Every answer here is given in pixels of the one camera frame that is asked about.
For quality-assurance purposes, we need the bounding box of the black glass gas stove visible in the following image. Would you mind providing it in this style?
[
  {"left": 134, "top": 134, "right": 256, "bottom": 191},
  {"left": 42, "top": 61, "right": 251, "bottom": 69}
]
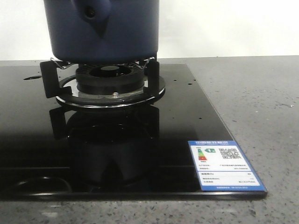
[{"left": 0, "top": 64, "right": 267, "bottom": 200}]

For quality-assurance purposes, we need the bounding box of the blue white energy label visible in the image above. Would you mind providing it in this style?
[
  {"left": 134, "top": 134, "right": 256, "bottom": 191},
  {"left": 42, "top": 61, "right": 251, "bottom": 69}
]
[{"left": 188, "top": 140, "right": 266, "bottom": 191}]

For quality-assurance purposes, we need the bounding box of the black round gas burner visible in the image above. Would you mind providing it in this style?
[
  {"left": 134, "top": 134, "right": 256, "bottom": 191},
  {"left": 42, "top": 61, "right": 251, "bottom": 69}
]
[{"left": 56, "top": 63, "right": 165, "bottom": 108}]

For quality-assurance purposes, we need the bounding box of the dark blue cooking pot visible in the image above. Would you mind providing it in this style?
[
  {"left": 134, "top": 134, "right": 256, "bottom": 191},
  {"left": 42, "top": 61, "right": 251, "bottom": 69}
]
[{"left": 44, "top": 0, "right": 159, "bottom": 64}]

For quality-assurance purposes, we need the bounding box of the black pot support grate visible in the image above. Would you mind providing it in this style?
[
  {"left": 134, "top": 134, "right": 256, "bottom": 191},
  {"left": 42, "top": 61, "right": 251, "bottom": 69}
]
[{"left": 40, "top": 57, "right": 159, "bottom": 98}]

